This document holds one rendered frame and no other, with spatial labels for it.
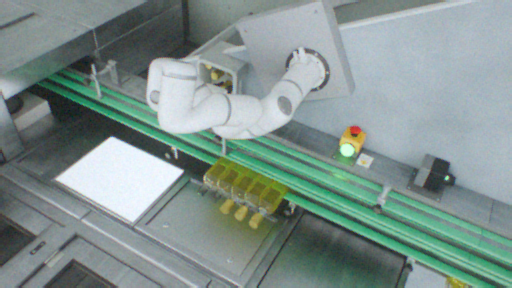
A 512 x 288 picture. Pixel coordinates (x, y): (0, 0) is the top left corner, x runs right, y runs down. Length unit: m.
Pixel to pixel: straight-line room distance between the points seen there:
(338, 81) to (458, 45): 0.36
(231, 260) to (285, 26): 0.81
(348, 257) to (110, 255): 0.86
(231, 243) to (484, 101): 0.94
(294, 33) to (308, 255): 0.79
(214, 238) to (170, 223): 0.18
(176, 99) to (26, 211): 1.00
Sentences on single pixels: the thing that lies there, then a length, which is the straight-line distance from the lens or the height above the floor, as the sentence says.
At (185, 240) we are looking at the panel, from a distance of 1.60.
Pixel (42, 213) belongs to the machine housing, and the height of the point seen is 1.43.
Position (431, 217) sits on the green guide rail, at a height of 0.93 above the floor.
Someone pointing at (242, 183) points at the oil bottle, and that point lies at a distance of 1.56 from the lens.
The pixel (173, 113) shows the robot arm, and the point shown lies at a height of 1.34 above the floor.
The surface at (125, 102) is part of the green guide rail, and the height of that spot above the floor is 0.92.
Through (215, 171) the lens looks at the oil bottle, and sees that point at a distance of 1.60.
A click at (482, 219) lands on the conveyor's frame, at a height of 0.87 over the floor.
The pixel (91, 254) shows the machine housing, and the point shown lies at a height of 1.47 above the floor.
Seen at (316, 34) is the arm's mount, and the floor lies 0.81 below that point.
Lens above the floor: 1.96
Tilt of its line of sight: 42 degrees down
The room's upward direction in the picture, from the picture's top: 139 degrees counter-clockwise
